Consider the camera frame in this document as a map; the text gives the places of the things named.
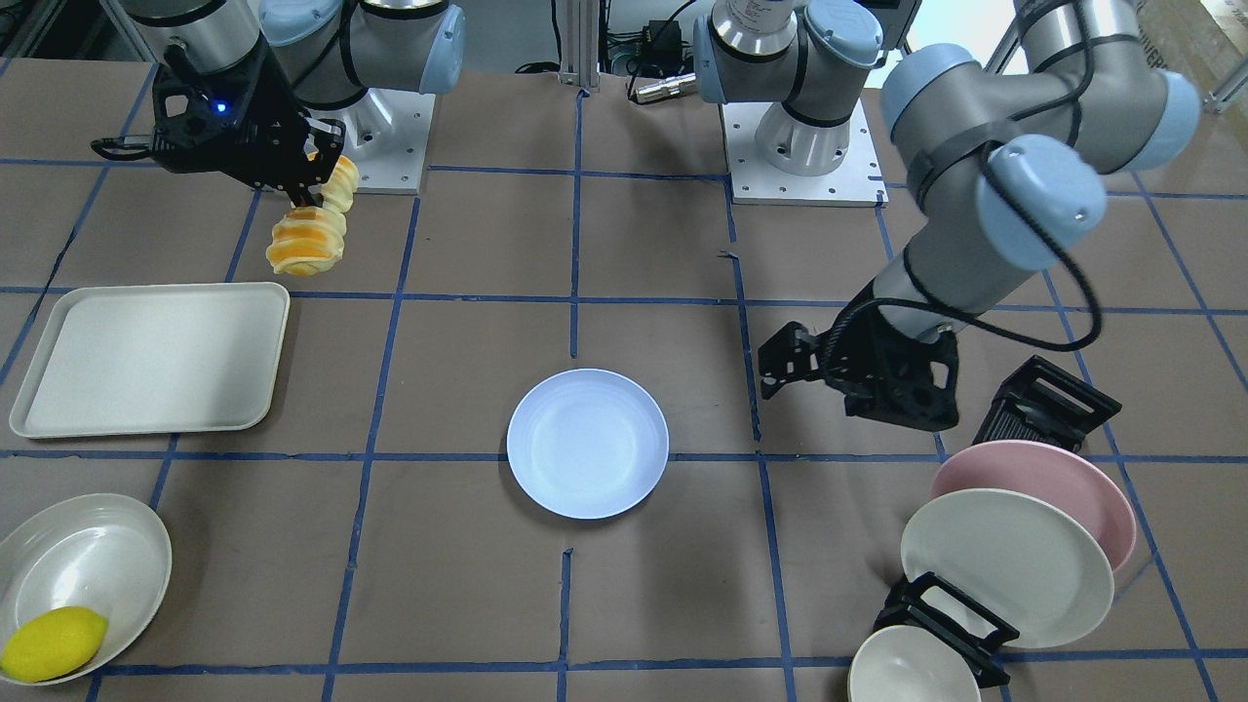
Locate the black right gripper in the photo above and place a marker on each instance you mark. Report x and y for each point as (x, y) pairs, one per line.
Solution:
(261, 125)

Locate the cream round plate with lemon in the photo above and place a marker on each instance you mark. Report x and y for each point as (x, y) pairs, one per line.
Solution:
(106, 553)

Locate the orange striped bread loaf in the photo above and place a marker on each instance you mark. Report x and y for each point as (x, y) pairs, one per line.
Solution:
(311, 239)

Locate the cream plate in rack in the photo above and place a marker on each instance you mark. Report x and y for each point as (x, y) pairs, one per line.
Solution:
(1027, 562)

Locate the cream bowl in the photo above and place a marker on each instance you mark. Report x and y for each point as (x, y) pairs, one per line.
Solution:
(906, 663)

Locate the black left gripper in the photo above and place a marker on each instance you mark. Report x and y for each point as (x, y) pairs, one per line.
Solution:
(871, 359)

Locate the cream rectangular tray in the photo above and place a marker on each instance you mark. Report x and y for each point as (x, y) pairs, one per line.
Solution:
(158, 359)

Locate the pink plate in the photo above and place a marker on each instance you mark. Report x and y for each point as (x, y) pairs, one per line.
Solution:
(1056, 476)

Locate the yellow lemon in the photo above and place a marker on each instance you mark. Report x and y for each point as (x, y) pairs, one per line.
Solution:
(54, 644)

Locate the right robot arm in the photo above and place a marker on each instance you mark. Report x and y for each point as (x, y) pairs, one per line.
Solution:
(332, 52)

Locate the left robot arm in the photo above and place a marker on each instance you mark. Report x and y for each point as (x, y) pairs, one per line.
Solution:
(1007, 170)

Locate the blue plate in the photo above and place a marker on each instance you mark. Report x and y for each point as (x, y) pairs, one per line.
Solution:
(587, 444)

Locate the cardboard box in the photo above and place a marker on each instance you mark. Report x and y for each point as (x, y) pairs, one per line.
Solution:
(1205, 40)

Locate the silver cylinder connector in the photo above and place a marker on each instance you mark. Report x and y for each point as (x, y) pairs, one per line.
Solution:
(680, 86)

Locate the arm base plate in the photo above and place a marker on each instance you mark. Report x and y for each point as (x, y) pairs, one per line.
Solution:
(754, 180)
(387, 139)

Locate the black dish rack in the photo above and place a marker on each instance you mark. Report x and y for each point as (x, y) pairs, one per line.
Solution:
(1041, 403)

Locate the aluminium frame post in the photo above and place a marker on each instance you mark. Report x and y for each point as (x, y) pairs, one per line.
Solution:
(580, 25)

